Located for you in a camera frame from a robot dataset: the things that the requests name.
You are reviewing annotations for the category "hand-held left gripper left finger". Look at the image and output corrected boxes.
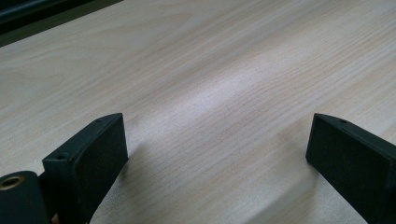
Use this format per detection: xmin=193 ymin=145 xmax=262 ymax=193
xmin=41 ymin=112 xmax=130 ymax=224

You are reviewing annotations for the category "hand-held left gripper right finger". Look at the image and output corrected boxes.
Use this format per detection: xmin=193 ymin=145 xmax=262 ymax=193
xmin=304 ymin=112 xmax=396 ymax=224

